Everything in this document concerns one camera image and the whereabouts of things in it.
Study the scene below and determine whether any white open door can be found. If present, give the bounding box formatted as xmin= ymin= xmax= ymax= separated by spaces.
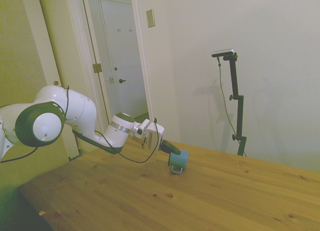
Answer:
xmin=21 ymin=0 xmax=111 ymax=162

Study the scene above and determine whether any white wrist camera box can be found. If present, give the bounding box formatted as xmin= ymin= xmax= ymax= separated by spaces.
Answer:
xmin=136 ymin=118 xmax=151 ymax=143

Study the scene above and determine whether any grey exterior camera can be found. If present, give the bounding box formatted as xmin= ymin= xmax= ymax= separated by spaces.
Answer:
xmin=211 ymin=48 xmax=237 ymax=59

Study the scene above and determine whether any black camera stand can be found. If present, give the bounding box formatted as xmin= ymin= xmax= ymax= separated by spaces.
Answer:
xmin=216 ymin=56 xmax=247 ymax=158
xmin=222 ymin=53 xmax=248 ymax=157

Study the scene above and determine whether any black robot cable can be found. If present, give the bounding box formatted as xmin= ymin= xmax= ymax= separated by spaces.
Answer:
xmin=0 ymin=85 xmax=161 ymax=165

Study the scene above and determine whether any blue enamel mug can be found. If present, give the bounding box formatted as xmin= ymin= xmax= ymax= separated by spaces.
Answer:
xmin=167 ymin=150 xmax=190 ymax=175

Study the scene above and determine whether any white closed door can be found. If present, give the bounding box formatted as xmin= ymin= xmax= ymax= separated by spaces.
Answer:
xmin=99 ymin=0 xmax=149 ymax=117

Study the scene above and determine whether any beige wall switch plate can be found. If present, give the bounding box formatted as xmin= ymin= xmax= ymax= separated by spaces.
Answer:
xmin=145 ymin=9 xmax=156 ymax=29

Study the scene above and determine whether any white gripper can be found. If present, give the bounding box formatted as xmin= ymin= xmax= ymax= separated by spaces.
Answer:
xmin=143 ymin=122 xmax=181 ymax=156

